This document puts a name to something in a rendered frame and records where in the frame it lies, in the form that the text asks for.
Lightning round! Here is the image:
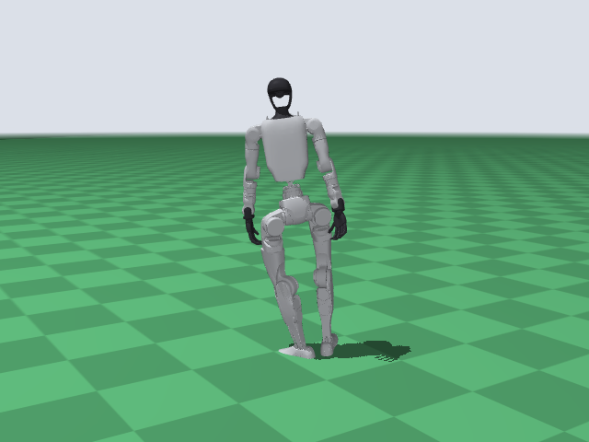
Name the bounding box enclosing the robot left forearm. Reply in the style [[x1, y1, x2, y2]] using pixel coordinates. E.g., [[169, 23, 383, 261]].
[[242, 166, 257, 215]]

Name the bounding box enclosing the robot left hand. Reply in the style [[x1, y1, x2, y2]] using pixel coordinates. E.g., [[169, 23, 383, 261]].
[[243, 207, 262, 245]]

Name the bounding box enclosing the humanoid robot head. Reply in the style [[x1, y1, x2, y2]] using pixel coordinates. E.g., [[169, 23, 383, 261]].
[[267, 77, 292, 120]]

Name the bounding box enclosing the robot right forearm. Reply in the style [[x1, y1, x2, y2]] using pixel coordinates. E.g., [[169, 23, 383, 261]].
[[323, 157, 345, 209]]

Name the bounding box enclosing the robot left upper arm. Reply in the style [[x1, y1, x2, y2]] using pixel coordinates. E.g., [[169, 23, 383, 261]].
[[245, 124, 262, 180]]

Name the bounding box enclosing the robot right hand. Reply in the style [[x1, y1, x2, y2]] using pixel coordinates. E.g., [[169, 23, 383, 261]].
[[329, 198, 347, 240]]

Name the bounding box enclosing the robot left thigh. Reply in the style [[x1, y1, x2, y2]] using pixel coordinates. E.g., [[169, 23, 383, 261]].
[[260, 209, 299, 295]]

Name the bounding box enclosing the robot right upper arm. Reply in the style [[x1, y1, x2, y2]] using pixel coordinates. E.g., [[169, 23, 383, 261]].
[[303, 118, 332, 173]]

